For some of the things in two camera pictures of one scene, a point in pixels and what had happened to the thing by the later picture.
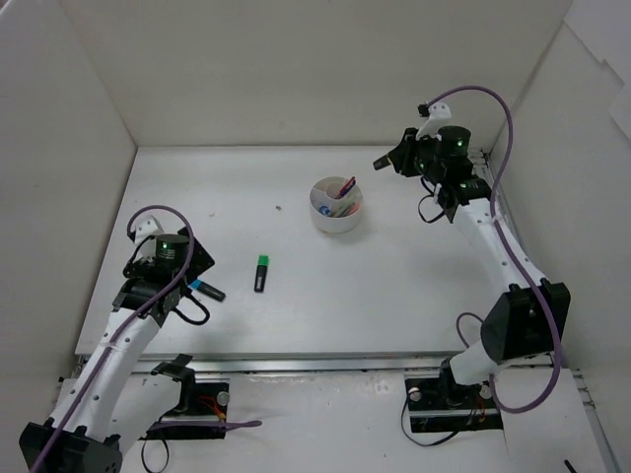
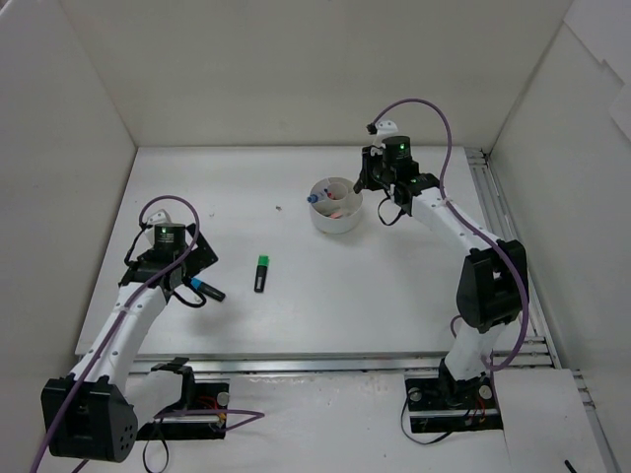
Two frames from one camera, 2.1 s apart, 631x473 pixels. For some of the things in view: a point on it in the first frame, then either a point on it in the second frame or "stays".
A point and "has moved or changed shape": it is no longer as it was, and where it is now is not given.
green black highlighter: [259, 282] stays
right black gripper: [403, 152] → [368, 168]
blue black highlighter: [206, 288] stays
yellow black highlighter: [381, 163] has moved or changed shape
